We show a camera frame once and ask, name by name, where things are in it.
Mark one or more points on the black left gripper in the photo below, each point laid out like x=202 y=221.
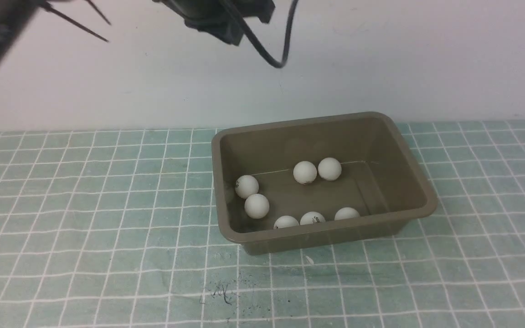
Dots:
x=209 y=16

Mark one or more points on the white ping-pong ball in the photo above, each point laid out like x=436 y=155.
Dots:
x=329 y=169
x=346 y=213
x=305 y=172
x=285 y=221
x=312 y=217
x=256 y=206
x=246 y=185

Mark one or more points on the brown plastic bin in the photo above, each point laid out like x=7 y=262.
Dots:
x=380 y=178

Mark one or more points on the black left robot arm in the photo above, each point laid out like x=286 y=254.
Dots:
x=15 y=14

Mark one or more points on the green checkered tablecloth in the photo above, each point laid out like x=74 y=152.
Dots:
x=118 y=229

